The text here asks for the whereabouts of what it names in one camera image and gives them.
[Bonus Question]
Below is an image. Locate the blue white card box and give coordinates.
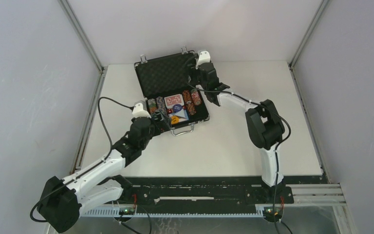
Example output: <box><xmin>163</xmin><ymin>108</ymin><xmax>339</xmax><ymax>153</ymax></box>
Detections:
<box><xmin>169</xmin><ymin>109</ymin><xmax>189</xmax><ymax>123</ymax></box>

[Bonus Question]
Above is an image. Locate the black aluminium poker case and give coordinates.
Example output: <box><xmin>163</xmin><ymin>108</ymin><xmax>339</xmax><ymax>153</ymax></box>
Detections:
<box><xmin>134</xmin><ymin>50</ymin><xmax>210</xmax><ymax>135</ymax></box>

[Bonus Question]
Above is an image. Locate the orange big blind button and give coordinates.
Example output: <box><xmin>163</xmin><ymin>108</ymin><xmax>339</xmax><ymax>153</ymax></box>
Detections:
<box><xmin>171</xmin><ymin>116</ymin><xmax>180</xmax><ymax>125</ymax></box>

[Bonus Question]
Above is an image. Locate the blue small blind button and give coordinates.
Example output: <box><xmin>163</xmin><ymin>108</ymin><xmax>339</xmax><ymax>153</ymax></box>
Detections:
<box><xmin>172</xmin><ymin>104</ymin><xmax>184</xmax><ymax>113</ymax></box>

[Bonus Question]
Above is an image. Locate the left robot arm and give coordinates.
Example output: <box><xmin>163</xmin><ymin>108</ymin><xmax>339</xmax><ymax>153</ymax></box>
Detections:
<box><xmin>30</xmin><ymin>111</ymin><xmax>156</xmax><ymax>233</ymax></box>

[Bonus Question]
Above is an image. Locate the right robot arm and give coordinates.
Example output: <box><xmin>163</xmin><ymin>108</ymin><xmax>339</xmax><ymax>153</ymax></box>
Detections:
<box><xmin>184</xmin><ymin>62</ymin><xmax>291</xmax><ymax>203</ymax></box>

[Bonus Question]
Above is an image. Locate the red green chip stack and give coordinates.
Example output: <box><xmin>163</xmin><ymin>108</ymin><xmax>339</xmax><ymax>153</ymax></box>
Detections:
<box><xmin>190</xmin><ymin>89</ymin><xmax>202</xmax><ymax>106</ymax></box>

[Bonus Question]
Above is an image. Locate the brown orange chip stack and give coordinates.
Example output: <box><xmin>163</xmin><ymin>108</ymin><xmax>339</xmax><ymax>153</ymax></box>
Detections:
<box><xmin>182</xmin><ymin>90</ymin><xmax>197</xmax><ymax>116</ymax></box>

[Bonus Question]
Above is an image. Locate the blue grey chip stack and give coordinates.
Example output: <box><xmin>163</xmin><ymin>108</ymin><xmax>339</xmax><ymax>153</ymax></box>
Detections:
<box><xmin>155</xmin><ymin>97</ymin><xmax>168</xmax><ymax>117</ymax></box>

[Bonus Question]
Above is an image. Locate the red playing card deck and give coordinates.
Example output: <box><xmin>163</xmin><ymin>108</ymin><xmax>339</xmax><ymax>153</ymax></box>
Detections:
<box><xmin>164</xmin><ymin>94</ymin><xmax>184</xmax><ymax>108</ymax></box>

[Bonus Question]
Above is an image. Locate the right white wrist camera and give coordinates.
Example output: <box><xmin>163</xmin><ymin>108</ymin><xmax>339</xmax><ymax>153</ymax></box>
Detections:
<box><xmin>195</xmin><ymin>50</ymin><xmax>211</xmax><ymax>70</ymax></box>

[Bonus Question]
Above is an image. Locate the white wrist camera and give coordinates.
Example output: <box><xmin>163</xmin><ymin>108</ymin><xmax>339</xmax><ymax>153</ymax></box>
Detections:
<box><xmin>132</xmin><ymin>100</ymin><xmax>151</xmax><ymax>118</ymax></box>
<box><xmin>195</xmin><ymin>50</ymin><xmax>211</xmax><ymax>70</ymax></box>

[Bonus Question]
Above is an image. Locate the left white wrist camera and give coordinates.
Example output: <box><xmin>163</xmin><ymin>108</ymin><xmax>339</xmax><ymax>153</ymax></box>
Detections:
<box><xmin>132</xmin><ymin>100</ymin><xmax>151</xmax><ymax>118</ymax></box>

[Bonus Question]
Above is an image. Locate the right black camera cable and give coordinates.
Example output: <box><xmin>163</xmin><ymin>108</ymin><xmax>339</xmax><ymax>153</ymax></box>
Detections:
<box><xmin>180</xmin><ymin>55</ymin><xmax>292</xmax><ymax>227</ymax></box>

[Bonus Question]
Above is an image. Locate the black camera cable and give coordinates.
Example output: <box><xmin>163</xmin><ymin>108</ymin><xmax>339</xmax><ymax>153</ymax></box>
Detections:
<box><xmin>29</xmin><ymin>97</ymin><xmax>134</xmax><ymax>223</ymax></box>
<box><xmin>180</xmin><ymin>55</ymin><xmax>292</xmax><ymax>227</ymax></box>

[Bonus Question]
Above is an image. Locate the left black camera cable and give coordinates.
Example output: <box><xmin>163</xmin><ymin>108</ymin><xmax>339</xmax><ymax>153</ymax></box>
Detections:
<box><xmin>29</xmin><ymin>97</ymin><xmax>134</xmax><ymax>223</ymax></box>

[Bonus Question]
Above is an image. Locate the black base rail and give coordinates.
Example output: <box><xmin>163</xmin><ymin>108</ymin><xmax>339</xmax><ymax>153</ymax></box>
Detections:
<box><xmin>119</xmin><ymin>176</ymin><xmax>295</xmax><ymax>214</ymax></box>

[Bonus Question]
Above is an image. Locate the white cable duct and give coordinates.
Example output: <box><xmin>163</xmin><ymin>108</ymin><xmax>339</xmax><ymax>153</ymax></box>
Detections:
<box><xmin>82</xmin><ymin>206</ymin><xmax>265</xmax><ymax>218</ymax></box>

